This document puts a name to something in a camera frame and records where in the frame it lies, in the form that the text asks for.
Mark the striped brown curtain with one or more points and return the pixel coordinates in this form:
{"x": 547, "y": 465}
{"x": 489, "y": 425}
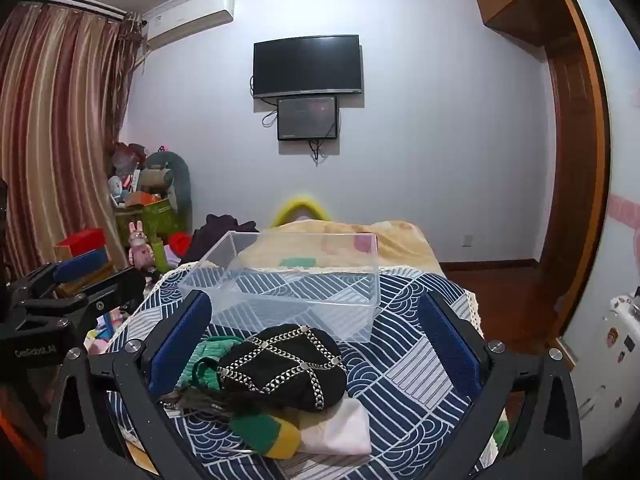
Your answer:
{"x": 55, "y": 135}

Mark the yellow blanket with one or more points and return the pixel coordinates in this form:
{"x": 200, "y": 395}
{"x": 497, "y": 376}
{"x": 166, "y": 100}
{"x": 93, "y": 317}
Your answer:
{"x": 400, "y": 245}

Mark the green and yellow sock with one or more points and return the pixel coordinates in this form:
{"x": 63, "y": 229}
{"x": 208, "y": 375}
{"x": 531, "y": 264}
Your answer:
{"x": 260, "y": 435}

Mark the white curtain rail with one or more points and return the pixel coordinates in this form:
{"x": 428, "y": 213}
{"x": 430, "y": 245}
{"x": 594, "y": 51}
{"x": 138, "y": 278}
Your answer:
{"x": 85, "y": 2}

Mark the red cloth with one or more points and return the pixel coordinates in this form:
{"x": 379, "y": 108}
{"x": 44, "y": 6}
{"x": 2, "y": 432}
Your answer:
{"x": 181, "y": 244}

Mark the white cabinet with stickers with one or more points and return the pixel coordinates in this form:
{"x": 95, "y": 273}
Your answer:
{"x": 610, "y": 360}

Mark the green knit glove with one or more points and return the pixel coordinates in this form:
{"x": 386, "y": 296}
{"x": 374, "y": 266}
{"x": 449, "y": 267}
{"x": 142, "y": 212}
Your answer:
{"x": 209, "y": 355}

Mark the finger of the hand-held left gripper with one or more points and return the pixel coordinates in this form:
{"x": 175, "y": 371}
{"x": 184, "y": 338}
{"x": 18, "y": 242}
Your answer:
{"x": 80, "y": 264}
{"x": 116, "y": 286}

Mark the grey knit cloth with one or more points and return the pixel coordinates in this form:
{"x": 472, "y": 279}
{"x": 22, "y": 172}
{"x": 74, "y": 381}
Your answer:
{"x": 200, "y": 402}

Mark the white air conditioner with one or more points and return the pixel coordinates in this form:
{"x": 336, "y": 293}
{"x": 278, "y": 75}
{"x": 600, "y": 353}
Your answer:
{"x": 187, "y": 17}

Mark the clear plastic storage box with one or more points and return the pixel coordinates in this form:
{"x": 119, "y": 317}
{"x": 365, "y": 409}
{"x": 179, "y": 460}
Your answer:
{"x": 300, "y": 305}

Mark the pile of colourful items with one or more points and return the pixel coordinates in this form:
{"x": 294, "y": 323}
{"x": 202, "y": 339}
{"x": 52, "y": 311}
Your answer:
{"x": 107, "y": 330}

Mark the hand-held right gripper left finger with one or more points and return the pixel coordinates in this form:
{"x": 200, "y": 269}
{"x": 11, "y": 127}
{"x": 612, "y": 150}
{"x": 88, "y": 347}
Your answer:
{"x": 179, "y": 347}

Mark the wooden door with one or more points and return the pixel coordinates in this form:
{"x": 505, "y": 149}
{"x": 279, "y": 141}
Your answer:
{"x": 572, "y": 185}

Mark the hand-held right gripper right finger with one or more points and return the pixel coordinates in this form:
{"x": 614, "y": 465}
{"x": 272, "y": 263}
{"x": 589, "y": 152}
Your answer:
{"x": 450, "y": 347}

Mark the wall outlet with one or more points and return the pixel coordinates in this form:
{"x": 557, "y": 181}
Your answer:
{"x": 467, "y": 240}

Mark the yellow plush cushion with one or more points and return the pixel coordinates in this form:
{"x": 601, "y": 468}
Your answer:
{"x": 290, "y": 207}

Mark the small black wall monitor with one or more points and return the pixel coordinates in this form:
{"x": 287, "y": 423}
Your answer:
{"x": 308, "y": 117}

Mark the red box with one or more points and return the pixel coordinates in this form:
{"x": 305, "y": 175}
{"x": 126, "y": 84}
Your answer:
{"x": 82, "y": 242}

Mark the blue patterned blanket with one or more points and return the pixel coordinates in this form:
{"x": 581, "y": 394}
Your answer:
{"x": 392, "y": 360}

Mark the pink plush bunny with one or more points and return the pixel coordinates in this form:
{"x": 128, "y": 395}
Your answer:
{"x": 140, "y": 247}

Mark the dark clothes pile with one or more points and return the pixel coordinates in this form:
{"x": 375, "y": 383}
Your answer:
{"x": 220, "y": 232}

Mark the black wall television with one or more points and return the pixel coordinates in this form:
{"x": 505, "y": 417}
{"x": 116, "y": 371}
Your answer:
{"x": 306, "y": 65}

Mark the white cloth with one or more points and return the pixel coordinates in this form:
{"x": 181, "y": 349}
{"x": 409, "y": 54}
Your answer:
{"x": 340, "y": 430}

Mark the pile of toys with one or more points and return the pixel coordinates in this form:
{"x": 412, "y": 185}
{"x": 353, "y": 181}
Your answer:
{"x": 125, "y": 175}

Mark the green cardboard box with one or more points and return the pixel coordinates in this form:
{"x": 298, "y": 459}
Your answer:
{"x": 150, "y": 220}

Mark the grey plush toy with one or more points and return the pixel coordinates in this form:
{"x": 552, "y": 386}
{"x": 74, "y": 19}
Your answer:
{"x": 172, "y": 180}

